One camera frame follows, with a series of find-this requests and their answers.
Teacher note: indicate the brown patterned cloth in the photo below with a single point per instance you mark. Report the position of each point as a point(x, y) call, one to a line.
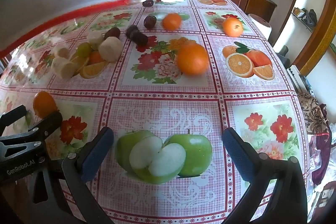
point(315, 119)

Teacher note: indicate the peeled banana piece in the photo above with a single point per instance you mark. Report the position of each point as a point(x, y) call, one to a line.
point(64, 69)
point(110, 48)
point(61, 52)
point(95, 39)

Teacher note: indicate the green grape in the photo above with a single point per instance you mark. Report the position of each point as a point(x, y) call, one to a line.
point(84, 49)

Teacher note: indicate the small orange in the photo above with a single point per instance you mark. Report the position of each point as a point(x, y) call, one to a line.
point(44, 104)

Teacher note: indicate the red date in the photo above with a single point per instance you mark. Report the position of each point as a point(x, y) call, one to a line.
point(113, 33)
point(150, 21)
point(148, 3)
point(141, 39)
point(131, 29)

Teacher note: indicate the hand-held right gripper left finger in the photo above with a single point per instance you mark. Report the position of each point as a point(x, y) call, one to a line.
point(97, 153)

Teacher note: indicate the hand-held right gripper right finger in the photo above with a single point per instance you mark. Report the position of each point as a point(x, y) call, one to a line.
point(236, 150)

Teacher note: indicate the large orange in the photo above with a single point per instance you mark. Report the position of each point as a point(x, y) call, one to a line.
point(193, 58)

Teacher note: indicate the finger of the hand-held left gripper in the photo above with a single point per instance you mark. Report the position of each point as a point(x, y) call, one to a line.
point(50, 121)
point(14, 115)

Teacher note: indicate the floral plastic tablecloth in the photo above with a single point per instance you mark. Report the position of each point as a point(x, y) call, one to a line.
point(168, 98)

